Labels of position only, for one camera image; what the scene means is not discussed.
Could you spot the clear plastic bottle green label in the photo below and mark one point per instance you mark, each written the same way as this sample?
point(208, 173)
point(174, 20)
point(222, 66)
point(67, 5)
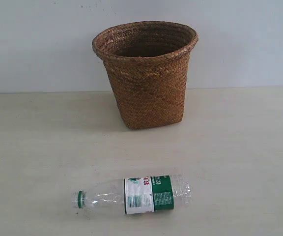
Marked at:
point(135, 195)

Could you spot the brown woven wicker basket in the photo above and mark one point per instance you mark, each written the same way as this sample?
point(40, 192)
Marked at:
point(147, 65)

